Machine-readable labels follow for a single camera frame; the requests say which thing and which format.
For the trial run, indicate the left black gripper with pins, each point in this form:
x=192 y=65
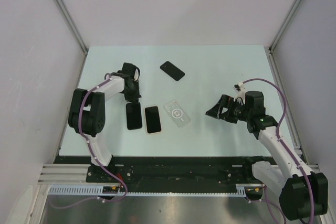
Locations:
x=134 y=98

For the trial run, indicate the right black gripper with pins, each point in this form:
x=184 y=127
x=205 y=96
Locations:
x=226 y=102

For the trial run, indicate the black silicone phone case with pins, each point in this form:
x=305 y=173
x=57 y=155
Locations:
x=134 y=117

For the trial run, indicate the beige phone case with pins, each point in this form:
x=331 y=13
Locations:
x=152 y=133

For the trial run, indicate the black phone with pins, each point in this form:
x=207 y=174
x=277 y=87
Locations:
x=171 y=70
x=152 y=119

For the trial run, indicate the clear magsafe phone case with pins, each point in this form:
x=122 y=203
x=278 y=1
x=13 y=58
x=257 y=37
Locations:
x=177 y=114

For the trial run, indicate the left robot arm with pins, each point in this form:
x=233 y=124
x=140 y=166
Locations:
x=87 y=115

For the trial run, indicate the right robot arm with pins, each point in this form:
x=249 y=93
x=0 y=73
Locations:
x=302 y=192

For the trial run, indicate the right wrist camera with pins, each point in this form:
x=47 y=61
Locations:
x=240 y=92

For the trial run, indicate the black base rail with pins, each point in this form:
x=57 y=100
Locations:
x=185 y=175

